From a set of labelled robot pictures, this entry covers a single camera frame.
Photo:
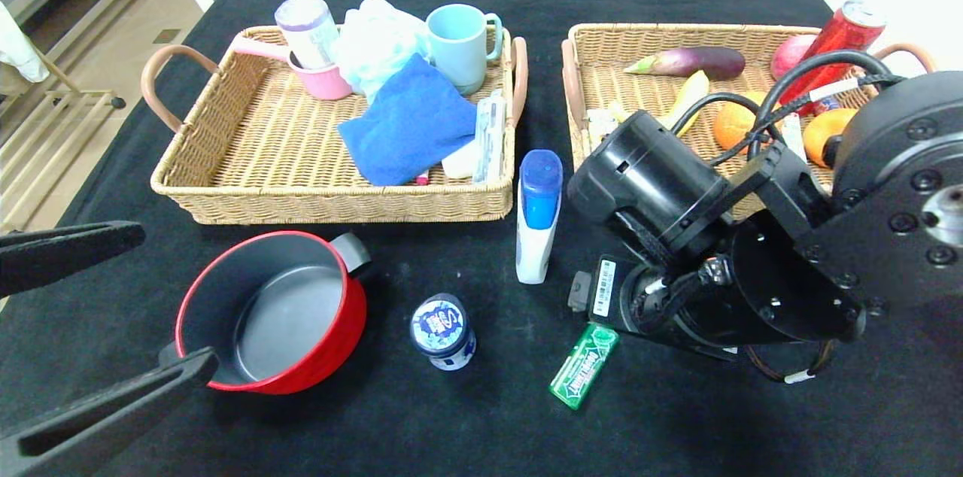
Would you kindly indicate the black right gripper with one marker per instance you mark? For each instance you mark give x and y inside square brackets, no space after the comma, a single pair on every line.
[604,287]

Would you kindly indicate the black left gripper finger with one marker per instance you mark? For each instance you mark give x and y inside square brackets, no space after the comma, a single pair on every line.
[64,255]
[105,420]

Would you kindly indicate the green gum box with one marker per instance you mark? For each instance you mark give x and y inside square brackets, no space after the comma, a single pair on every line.
[583,368]

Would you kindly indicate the textured orange fruit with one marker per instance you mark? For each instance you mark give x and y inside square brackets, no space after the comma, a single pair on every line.
[730,127]

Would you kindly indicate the yellow banana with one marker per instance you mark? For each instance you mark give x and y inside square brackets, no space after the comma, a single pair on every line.
[691,89]

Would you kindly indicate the white bottle blue cap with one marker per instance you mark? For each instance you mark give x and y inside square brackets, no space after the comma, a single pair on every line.
[538,236]

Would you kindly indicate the wooden rolling rack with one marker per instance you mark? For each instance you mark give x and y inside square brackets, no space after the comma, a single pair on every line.
[45,153]

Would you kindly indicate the small jar blue lid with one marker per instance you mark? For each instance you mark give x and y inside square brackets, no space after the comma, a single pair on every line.
[442,330]

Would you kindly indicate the black tablecloth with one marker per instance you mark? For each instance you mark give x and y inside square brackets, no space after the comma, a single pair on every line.
[481,417]

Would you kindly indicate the white yellow snack box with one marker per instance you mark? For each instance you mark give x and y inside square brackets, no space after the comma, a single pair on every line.
[598,123]

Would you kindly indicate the white soap bar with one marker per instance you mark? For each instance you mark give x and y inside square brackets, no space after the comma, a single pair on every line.
[460,162]

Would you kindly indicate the clear plastic toothbrush pack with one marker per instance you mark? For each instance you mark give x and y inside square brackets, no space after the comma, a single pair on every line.
[489,138]

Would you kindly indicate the small pink marker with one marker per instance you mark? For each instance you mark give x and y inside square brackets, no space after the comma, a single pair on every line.
[423,178]

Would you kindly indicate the white hanging cloth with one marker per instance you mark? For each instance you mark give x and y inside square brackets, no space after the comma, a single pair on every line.
[19,48]

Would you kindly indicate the blue towel cloth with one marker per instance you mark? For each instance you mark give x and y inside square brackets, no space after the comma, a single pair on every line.
[410,127]

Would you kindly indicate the purple eggplant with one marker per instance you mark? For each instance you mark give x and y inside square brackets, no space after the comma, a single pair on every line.
[700,63]

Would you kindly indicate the green red candy box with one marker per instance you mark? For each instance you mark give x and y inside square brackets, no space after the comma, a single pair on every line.
[794,132]

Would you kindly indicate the teal ceramic mug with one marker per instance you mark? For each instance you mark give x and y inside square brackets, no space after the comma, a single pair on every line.
[459,48]

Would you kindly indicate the smooth orange fruit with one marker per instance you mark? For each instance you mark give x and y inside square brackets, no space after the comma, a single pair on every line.
[820,135]

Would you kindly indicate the small blue red packet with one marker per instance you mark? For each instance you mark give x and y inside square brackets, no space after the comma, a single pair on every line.
[826,105]

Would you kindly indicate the pink red apple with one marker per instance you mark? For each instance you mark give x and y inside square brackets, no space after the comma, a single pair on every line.
[788,54]

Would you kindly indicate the light blue bath pouf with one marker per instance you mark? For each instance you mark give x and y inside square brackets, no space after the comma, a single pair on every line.
[376,41]

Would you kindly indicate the red soda can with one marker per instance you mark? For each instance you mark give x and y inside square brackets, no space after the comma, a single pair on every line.
[846,33]

